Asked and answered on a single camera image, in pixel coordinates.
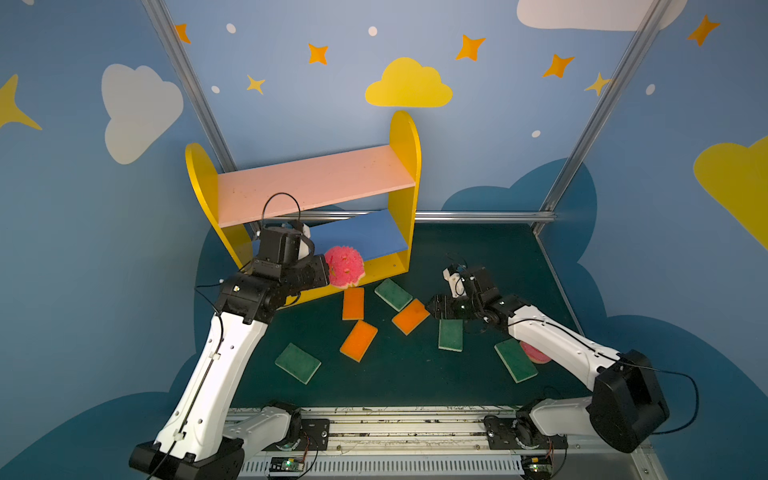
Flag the right aluminium corner post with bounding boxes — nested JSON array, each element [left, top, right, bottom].
[[532, 0, 672, 237]]

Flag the aluminium corner post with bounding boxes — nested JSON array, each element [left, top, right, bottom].
[[532, 0, 672, 237], [141, 0, 237, 173]]

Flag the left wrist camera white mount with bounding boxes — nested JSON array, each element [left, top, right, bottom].
[[292, 221, 311, 239]]

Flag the left small circuit board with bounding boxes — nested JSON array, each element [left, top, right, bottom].
[[268, 457, 306, 476]]

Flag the small circuit board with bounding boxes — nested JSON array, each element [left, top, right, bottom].
[[520, 456, 554, 480], [268, 457, 306, 476]]

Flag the left aluminium corner post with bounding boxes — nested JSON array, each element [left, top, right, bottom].
[[141, 0, 237, 173]]

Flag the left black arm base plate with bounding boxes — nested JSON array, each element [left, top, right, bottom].
[[264, 419, 330, 451]]

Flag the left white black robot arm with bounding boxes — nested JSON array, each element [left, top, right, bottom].
[[129, 220, 329, 479]]

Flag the right small circuit board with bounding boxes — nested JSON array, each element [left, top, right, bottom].
[[520, 456, 554, 480]]

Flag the yellow shelf with pink and blue boards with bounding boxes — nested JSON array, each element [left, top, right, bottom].
[[185, 111, 422, 306]]

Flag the back aluminium floor bar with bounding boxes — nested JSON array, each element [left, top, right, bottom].
[[279, 210, 556, 224]]

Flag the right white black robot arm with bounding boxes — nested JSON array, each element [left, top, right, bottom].
[[427, 264, 670, 453]]

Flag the orange sponge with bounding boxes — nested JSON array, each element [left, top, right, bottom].
[[392, 299, 430, 336], [340, 320, 378, 362], [342, 287, 365, 321]]

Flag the green sponge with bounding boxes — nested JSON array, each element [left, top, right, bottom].
[[494, 339, 538, 383], [438, 319, 464, 352], [275, 343, 322, 385], [374, 278, 413, 312]]

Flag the aluminium rail frame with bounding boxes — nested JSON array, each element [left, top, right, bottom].
[[225, 406, 666, 479]]

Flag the pink smiley sponge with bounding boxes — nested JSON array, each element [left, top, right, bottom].
[[324, 246, 365, 289], [519, 341, 551, 365]]

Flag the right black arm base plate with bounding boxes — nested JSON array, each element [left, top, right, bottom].
[[482, 415, 568, 450]]

